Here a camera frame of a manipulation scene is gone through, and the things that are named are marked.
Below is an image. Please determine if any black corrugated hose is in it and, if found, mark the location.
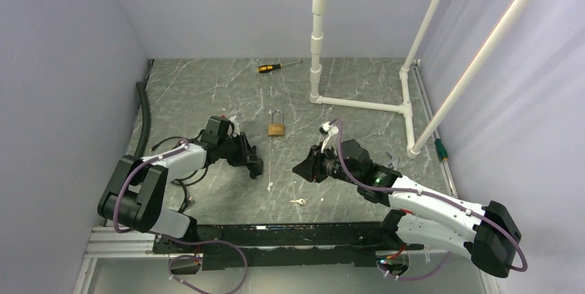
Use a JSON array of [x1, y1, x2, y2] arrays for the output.
[[135, 81, 152, 158]]

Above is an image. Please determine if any green handle screwdriver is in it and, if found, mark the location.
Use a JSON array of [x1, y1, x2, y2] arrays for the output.
[[434, 138, 448, 161]]

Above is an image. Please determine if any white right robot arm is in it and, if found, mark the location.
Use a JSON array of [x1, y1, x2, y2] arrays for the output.
[[292, 139, 528, 278]]

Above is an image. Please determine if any white pvc pipe frame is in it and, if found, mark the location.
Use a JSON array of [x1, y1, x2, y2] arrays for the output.
[[309, 0, 530, 159]]

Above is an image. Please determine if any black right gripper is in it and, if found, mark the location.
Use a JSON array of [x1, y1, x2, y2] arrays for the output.
[[292, 141, 360, 185]]

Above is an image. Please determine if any silver key bunch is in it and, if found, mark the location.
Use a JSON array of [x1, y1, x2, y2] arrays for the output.
[[289, 197, 311, 206]]

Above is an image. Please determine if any yellow black screwdriver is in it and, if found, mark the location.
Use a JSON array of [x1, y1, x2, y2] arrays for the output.
[[257, 60, 303, 74]]

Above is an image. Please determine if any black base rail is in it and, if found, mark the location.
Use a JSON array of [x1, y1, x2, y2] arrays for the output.
[[152, 222, 423, 271]]

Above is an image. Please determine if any black loose cable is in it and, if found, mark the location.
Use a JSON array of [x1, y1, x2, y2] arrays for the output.
[[150, 135, 211, 213]]

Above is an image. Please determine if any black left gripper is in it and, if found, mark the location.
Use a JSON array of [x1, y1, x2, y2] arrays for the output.
[[218, 132, 259, 168]]

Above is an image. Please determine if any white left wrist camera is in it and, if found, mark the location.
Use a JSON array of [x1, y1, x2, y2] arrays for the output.
[[224, 115, 241, 136]]

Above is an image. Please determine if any brass padlock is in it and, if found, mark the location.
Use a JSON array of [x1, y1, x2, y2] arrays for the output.
[[267, 109, 286, 137]]

